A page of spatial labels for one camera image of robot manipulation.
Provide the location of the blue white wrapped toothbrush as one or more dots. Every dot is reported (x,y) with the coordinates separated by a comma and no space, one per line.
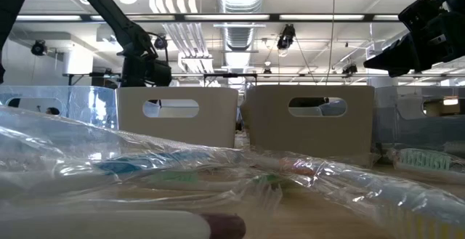
(120,167)

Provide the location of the white plastic bin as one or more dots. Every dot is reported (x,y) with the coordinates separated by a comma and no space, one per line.
(218,122)

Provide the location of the small black ceiling spotlight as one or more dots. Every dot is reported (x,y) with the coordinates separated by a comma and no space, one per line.
(267,70)

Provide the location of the black ceiling light rail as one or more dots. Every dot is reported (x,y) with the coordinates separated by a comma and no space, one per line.
(274,17)

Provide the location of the purple white wrapped toothbrush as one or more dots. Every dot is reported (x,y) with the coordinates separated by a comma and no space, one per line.
(109,224)

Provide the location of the black background frame bar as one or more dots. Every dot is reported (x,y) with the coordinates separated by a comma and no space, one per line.
(229,75)

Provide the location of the silver ribbed ventilation duct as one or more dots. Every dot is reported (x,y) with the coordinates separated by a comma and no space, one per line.
(239,32)

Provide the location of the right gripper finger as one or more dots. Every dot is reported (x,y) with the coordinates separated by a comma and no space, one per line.
(403,55)
(403,68)

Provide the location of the grey plastic bin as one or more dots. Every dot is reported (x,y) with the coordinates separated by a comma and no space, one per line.
(265,130)

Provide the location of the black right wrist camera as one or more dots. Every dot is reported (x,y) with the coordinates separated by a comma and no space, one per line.
(417,14)

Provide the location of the clear plastic bin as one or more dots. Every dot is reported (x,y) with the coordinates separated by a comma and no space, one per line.
(72,104)

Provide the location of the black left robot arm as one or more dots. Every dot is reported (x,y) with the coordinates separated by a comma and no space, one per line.
(109,14)

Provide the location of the dark translucent plastic bin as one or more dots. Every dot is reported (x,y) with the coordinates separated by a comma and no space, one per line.
(399,130)

